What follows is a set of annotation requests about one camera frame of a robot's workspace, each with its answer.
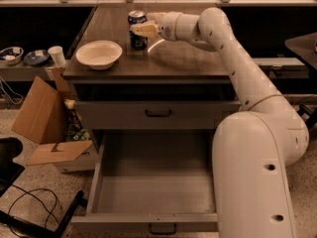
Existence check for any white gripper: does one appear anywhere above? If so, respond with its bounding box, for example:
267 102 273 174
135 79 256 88
130 12 181 41

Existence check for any blue pepsi can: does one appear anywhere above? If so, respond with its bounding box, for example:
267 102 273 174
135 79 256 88
128 10 148 50

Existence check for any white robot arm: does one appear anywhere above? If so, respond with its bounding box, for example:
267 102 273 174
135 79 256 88
130 8 309 238

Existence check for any grey drawer cabinet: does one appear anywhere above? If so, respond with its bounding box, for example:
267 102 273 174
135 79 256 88
62 2 246 235

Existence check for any closed top drawer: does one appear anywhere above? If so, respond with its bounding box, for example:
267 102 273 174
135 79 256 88
74 101 240 130

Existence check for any open middle drawer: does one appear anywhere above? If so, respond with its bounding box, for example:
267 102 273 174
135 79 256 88
72 131 218 235

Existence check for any white paper bowl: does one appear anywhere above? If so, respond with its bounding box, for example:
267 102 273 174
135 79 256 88
75 41 123 70

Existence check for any white paper cup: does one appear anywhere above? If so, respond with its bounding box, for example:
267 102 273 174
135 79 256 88
48 46 66 67

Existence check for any dark blue bowl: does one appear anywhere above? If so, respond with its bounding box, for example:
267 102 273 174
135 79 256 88
24 50 50 66

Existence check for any grey low shelf bench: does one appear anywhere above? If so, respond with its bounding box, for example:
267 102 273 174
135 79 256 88
0 60 65 82

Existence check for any open cardboard box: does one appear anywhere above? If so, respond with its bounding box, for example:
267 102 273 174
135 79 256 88
12 67 97 173

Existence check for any blue patterned bowl left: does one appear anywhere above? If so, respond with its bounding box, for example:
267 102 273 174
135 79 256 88
0 47 24 65

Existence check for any black table leg stand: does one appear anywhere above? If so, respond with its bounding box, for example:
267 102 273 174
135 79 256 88
297 105 317 130

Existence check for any black chair seat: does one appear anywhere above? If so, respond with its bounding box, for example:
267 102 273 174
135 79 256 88
0 137 25 196

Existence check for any black chair base leg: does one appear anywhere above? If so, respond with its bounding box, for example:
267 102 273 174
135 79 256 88
0 190 87 238

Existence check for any black floor cable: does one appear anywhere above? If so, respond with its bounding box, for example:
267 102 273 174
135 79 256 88
6 183 61 238

